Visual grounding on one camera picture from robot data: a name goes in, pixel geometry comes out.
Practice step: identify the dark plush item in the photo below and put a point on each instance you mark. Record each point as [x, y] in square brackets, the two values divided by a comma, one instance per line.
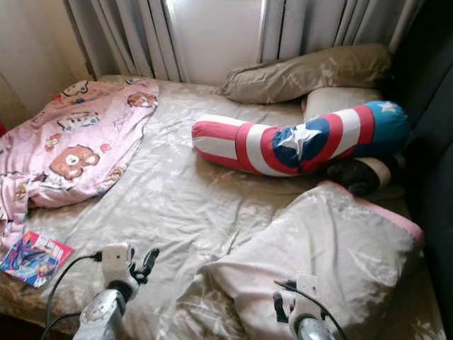
[361, 176]

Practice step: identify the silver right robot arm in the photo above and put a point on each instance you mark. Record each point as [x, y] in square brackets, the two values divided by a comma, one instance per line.
[311, 330]

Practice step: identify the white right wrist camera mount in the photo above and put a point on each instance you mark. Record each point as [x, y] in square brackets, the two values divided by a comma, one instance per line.
[311, 301]

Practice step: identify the white pillow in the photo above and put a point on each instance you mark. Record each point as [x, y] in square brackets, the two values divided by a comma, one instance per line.
[336, 100]

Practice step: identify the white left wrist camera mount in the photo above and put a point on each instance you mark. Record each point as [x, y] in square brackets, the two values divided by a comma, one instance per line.
[115, 263]

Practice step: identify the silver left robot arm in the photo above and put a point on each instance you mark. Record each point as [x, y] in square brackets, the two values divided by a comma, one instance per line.
[102, 312]

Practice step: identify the folded beige floral duvet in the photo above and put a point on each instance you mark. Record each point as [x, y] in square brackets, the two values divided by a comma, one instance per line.
[318, 244]

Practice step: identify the red white blue bolster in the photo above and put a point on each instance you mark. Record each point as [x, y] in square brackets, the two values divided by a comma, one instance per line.
[233, 138]

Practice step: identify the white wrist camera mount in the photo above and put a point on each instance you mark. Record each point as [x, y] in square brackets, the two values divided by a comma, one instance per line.
[311, 301]
[115, 263]

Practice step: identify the bed with beige floral sheet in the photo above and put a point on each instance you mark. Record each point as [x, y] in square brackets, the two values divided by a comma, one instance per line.
[184, 205]

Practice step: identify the pink cartoon bear blanket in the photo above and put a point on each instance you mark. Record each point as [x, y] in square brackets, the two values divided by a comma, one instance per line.
[78, 142]

